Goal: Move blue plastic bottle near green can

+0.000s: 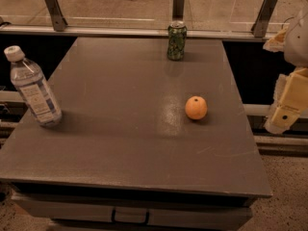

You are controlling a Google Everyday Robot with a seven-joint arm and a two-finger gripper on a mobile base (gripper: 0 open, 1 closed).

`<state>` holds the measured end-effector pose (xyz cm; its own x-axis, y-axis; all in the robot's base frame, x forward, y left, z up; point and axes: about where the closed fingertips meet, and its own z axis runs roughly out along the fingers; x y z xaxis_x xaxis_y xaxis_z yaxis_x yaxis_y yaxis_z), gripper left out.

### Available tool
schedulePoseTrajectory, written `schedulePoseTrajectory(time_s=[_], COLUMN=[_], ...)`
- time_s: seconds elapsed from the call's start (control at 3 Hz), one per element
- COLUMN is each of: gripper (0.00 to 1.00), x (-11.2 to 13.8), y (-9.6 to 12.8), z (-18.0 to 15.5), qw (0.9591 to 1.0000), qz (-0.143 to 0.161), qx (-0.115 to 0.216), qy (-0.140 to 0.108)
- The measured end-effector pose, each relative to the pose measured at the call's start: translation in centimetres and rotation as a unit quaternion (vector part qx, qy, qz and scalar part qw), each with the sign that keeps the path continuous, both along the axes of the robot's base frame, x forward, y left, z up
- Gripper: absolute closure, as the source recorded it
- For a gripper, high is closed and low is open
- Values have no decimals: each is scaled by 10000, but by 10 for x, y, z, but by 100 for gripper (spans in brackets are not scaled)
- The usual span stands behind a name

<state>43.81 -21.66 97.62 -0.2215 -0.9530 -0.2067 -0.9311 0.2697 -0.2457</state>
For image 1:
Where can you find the metal bracket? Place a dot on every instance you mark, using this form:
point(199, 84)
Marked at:
point(178, 9)
point(261, 24)
point(58, 21)

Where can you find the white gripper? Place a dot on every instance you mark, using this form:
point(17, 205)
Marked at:
point(297, 42)

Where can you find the grey drawer cabinet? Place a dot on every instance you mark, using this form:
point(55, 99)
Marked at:
point(75, 211)

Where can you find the right metal bracket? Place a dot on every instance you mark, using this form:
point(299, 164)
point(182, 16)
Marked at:
point(261, 24)

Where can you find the clear plastic water bottle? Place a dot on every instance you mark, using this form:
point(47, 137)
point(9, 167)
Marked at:
point(29, 80)

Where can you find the middle metal bracket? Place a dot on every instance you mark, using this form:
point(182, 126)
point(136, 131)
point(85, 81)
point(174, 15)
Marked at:
point(178, 9)

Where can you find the black drawer handle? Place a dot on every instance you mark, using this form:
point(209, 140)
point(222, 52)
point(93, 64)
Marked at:
point(130, 216)

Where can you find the orange fruit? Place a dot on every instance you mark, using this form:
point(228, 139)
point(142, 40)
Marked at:
point(196, 108)

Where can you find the left metal bracket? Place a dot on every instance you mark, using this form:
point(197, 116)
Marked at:
point(58, 21)

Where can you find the green soda can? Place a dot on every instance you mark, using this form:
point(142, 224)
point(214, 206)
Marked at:
point(177, 34)

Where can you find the metal rail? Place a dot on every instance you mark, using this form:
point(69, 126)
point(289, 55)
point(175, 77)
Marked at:
point(129, 33)

